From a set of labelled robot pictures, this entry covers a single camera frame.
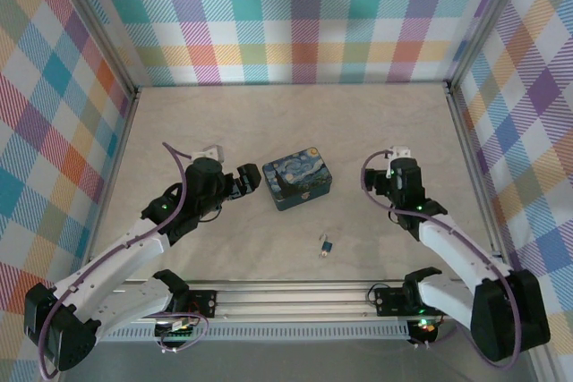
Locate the small blue padlock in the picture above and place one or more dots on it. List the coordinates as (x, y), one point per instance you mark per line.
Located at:
(328, 247)

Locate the aluminium frame post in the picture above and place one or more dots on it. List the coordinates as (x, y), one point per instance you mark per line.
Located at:
(487, 19)
(101, 19)

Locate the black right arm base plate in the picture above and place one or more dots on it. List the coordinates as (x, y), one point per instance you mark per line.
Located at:
(389, 301)

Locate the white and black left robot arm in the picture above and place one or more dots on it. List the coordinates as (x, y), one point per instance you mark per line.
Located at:
(116, 265)

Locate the starry night painted tin box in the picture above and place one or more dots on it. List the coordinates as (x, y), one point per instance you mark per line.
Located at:
(295, 176)

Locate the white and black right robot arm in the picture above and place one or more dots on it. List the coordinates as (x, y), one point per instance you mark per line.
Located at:
(443, 252)

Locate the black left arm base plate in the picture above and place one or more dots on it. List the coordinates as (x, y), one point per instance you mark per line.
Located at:
(206, 303)

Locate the aluminium side rail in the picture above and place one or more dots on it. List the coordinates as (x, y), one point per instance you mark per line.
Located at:
(474, 167)
(121, 140)

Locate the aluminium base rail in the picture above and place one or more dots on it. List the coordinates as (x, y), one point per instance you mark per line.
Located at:
(291, 301)

